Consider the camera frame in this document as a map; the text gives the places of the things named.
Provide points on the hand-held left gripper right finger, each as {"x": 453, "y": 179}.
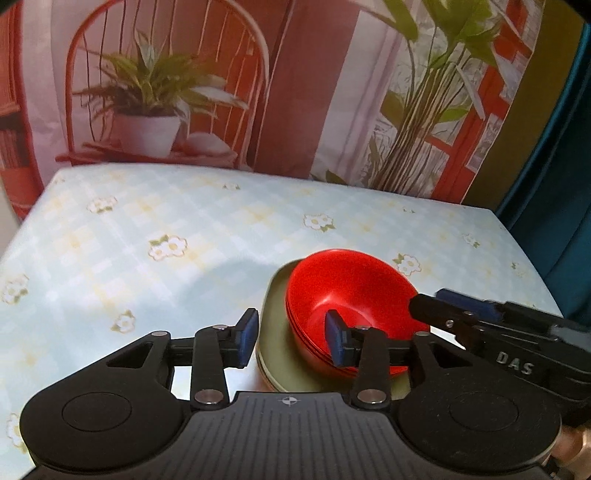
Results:
{"x": 337, "y": 344}

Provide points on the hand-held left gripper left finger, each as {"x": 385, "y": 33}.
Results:
{"x": 247, "y": 340}

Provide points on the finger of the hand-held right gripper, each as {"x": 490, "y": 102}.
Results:
{"x": 434, "y": 310}
{"x": 471, "y": 304}

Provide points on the red plastic bowl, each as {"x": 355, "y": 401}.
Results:
{"x": 319, "y": 356}
{"x": 292, "y": 319}
{"x": 360, "y": 286}

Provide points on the pale green plastic plate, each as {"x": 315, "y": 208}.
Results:
{"x": 277, "y": 332}

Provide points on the person's right hand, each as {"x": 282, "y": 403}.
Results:
{"x": 577, "y": 447}

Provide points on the floral checkered tablecloth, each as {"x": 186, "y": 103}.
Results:
{"x": 138, "y": 277}

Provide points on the teal curtain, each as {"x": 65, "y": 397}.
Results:
{"x": 568, "y": 184}

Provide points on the printed room scene backdrop cloth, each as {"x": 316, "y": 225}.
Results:
{"x": 300, "y": 92}

